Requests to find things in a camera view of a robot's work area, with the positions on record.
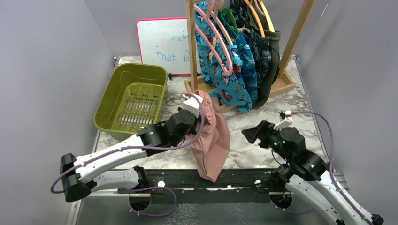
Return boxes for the dark blue patterned shorts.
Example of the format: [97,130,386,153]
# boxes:
[230,0,271,84]

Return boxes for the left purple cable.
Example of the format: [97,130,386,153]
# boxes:
[49,91,206,218]

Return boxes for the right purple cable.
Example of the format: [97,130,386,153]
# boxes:
[270,111,374,225]

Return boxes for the orange wooden hanger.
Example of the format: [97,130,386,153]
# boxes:
[243,0,266,38]

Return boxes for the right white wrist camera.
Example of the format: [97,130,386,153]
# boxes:
[273,110,293,131]

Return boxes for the pink shorts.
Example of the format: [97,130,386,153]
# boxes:
[191,90,230,183]

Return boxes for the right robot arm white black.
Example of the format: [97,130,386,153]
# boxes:
[242,120,384,225]

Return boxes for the blue shark print shorts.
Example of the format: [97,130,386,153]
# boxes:
[194,1,258,113]

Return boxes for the pink plastic hanger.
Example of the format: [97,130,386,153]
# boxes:
[192,0,234,77]

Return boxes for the green plastic hanger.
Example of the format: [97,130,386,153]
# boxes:
[218,8,240,36]

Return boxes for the beige wooden hanger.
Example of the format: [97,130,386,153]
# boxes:
[254,0,275,32]

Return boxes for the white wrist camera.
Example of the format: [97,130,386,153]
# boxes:
[181,93,203,118]
[273,110,293,131]

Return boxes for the black metal base rail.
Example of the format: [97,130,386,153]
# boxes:
[67,167,296,225]

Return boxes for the purple cable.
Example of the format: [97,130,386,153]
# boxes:
[270,111,374,225]
[49,91,206,218]

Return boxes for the red framed whiteboard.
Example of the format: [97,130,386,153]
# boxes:
[136,17,191,75]

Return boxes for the wooden clothes rack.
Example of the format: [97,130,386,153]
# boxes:
[184,0,316,97]

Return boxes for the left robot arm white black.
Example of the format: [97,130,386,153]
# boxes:
[50,109,205,203]

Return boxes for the olive green plastic basket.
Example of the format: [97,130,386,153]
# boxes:
[93,63,168,140]

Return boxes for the dark olive shorts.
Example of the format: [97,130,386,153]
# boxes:
[252,2,281,109]

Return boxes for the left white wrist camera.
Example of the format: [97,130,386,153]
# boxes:
[181,93,203,118]

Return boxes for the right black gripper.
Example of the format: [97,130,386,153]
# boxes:
[242,119,293,162]

